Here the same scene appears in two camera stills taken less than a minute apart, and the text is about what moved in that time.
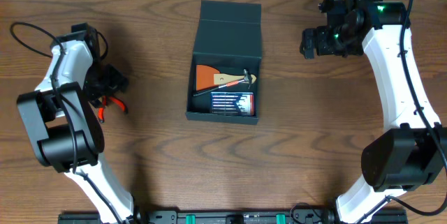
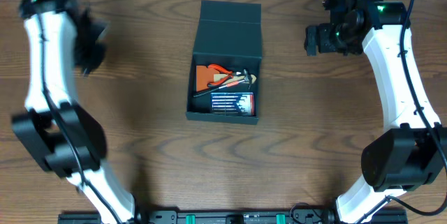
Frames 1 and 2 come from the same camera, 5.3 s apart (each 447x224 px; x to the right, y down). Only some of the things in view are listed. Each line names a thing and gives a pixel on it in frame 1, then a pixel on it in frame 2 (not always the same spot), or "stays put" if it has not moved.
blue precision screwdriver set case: (232, 103) stays put
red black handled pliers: (105, 98) → (231, 75)
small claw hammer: (246, 79) stays put
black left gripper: (110, 86) → (92, 47)
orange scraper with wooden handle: (208, 77) stays put
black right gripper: (320, 33) stays put
